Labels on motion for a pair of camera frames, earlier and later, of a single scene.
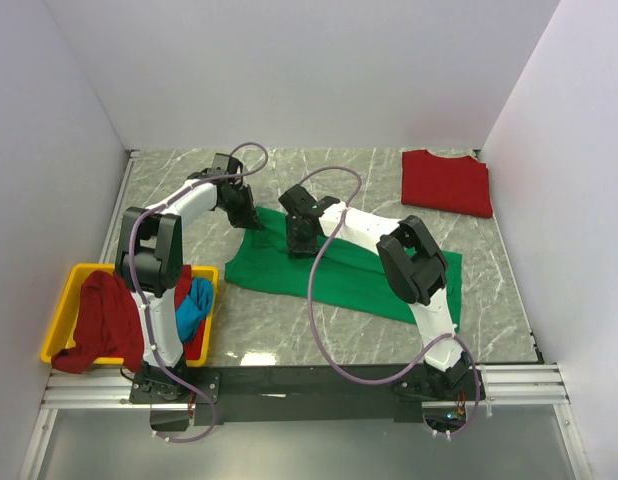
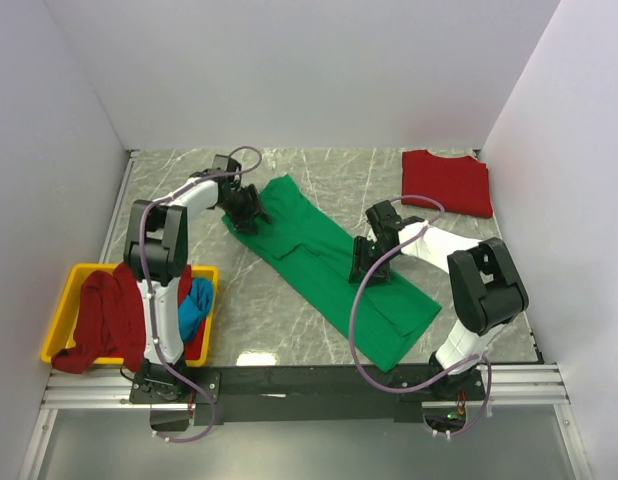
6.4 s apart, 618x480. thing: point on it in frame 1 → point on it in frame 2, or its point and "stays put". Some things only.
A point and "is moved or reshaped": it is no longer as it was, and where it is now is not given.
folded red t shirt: x=454 y=185 stays put
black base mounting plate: x=305 y=394 stays put
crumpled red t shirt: x=108 y=324 stays put
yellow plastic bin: x=61 y=333 stays put
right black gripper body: x=298 y=242 → x=382 y=263
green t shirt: x=343 y=274 is moved or reshaped
